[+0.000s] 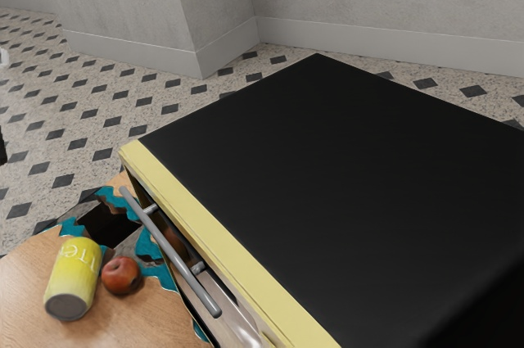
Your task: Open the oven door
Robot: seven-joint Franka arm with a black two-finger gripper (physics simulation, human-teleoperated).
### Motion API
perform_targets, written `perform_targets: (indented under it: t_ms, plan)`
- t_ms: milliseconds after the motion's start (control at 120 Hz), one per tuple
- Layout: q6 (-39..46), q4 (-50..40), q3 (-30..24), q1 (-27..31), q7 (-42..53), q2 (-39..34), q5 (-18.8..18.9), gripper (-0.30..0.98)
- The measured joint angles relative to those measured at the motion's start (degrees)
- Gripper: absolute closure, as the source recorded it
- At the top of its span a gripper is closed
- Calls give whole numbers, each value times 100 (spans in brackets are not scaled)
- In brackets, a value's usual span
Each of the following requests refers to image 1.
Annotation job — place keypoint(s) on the black oven with yellow front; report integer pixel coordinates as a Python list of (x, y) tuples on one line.
[(335, 200)]

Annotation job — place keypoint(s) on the red apple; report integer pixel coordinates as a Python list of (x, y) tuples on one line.
[(120, 275)]

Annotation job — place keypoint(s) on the yellow can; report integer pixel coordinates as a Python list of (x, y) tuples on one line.
[(75, 272)]

